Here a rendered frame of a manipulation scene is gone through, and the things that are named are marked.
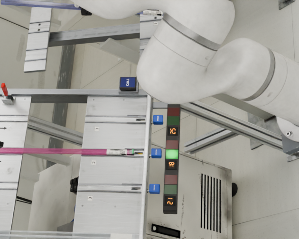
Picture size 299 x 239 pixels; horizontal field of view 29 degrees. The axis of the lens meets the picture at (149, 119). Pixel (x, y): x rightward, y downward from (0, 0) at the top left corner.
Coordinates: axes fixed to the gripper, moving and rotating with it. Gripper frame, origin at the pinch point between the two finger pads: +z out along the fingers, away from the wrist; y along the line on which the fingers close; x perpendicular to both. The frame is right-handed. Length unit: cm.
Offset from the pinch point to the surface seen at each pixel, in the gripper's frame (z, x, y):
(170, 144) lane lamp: 17.5, 25.6, 37.3
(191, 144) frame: 62, 36, 15
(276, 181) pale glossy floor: 70, 69, 27
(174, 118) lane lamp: 16.9, 27.0, 28.9
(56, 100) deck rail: 22.0, -10.2, 19.7
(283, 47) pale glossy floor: 61, 76, -30
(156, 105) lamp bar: 19.6, 21.7, 22.8
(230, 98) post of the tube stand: 53, 51, -1
